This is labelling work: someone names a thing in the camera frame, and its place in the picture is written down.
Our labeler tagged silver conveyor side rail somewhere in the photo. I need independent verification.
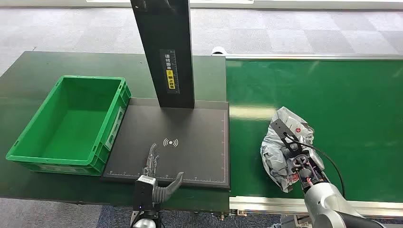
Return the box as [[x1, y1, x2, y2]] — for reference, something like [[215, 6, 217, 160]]
[[229, 195, 403, 218], [211, 54, 403, 61]]

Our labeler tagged grey plastic mailer package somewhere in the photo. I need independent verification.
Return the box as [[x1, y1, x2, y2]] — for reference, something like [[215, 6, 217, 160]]
[[260, 106, 316, 193]]

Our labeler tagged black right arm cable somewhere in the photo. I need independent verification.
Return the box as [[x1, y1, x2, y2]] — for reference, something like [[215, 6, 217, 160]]
[[282, 132, 346, 199]]

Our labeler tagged black right camera bracket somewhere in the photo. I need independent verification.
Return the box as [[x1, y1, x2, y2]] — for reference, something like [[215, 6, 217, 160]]
[[270, 119, 305, 155]]

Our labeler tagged dark green table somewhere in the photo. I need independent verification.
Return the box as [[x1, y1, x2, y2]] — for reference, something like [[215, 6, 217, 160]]
[[0, 51, 230, 213]]

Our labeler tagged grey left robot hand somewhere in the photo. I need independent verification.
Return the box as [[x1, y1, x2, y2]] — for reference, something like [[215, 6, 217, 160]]
[[143, 143, 185, 204]]

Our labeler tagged green conveyor belt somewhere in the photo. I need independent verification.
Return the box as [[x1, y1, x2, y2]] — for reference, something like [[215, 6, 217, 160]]
[[225, 59, 403, 200]]

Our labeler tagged green plastic crate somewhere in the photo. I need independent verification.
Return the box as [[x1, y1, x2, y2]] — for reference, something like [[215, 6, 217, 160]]
[[5, 75, 132, 177]]

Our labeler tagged black scanner base plate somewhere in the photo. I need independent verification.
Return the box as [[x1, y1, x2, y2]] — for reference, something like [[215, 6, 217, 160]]
[[101, 97, 230, 190]]

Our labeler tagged black yellow column label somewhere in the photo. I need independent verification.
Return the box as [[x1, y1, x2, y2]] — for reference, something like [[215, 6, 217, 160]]
[[159, 48, 181, 95]]

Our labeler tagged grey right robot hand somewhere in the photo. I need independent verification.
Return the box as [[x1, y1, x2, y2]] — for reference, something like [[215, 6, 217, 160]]
[[280, 143, 326, 172]]

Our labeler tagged black scanner column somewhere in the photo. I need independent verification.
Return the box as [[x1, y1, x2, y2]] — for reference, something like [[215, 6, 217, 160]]
[[130, 0, 196, 109]]

